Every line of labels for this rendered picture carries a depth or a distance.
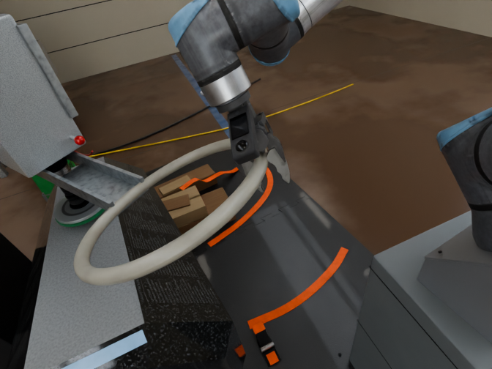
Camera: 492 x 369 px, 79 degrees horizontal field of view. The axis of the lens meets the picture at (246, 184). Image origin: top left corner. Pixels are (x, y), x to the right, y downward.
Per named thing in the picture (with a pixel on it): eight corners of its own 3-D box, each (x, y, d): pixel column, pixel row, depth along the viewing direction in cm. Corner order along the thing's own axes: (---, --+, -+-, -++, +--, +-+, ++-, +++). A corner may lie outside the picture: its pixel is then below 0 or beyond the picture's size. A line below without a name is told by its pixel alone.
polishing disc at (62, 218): (116, 203, 120) (114, 200, 119) (61, 233, 112) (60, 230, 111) (99, 179, 134) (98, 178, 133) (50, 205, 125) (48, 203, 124)
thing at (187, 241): (53, 265, 74) (45, 256, 72) (185, 154, 102) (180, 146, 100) (150, 324, 39) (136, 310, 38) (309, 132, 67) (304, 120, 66)
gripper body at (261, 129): (275, 134, 66) (251, 83, 61) (274, 150, 59) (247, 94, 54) (245, 146, 69) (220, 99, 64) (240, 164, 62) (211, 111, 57)
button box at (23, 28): (59, 115, 103) (4, 25, 85) (66, 111, 105) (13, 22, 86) (72, 118, 99) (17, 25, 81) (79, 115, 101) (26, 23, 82)
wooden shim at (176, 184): (163, 196, 231) (162, 195, 230) (159, 189, 238) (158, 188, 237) (192, 181, 239) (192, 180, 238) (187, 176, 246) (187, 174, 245)
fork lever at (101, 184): (3, 168, 116) (-7, 157, 113) (48, 141, 127) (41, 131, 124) (107, 225, 81) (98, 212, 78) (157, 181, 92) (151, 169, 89)
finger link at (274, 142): (291, 155, 62) (265, 122, 59) (291, 158, 61) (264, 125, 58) (273, 167, 64) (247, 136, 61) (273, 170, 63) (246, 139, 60)
